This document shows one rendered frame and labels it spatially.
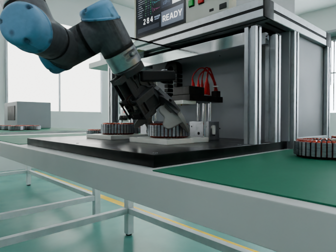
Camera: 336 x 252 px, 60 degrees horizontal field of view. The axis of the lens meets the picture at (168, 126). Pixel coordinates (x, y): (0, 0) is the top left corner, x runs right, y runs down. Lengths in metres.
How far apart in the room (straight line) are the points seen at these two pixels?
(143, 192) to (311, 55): 0.74
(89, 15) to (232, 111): 0.52
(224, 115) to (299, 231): 0.69
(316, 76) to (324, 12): 6.68
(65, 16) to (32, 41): 5.55
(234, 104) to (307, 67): 0.24
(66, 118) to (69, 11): 2.01
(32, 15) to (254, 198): 0.43
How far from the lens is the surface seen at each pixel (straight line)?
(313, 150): 0.64
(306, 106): 0.97
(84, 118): 5.93
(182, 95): 0.80
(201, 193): 0.36
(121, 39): 0.66
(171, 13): 1.02
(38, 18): 0.54
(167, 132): 0.72
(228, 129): 0.95
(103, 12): 0.65
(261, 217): 0.32
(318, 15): 7.73
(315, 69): 1.05
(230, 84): 0.96
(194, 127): 0.87
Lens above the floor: 0.83
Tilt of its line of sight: 1 degrees down
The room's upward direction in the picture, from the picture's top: straight up
